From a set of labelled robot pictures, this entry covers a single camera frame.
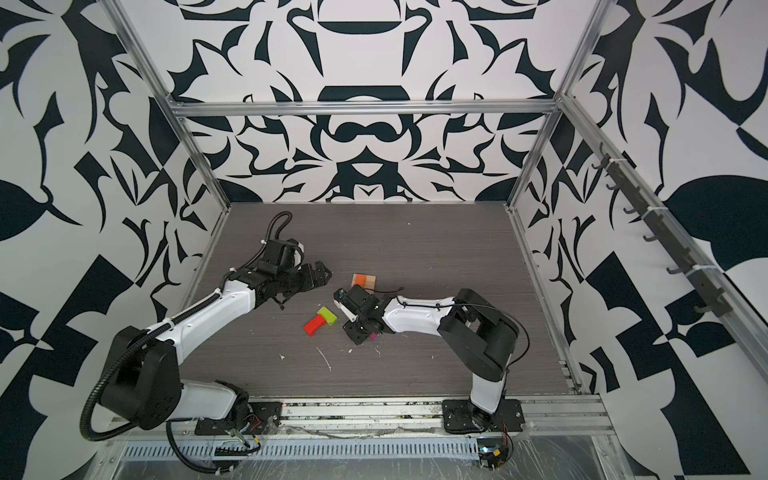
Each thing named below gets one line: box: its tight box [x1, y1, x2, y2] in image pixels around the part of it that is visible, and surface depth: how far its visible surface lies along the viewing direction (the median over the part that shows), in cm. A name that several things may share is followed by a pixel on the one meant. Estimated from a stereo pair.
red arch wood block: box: [303, 314, 327, 337], surface depth 91 cm
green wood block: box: [316, 306, 338, 326], surface depth 93 cm
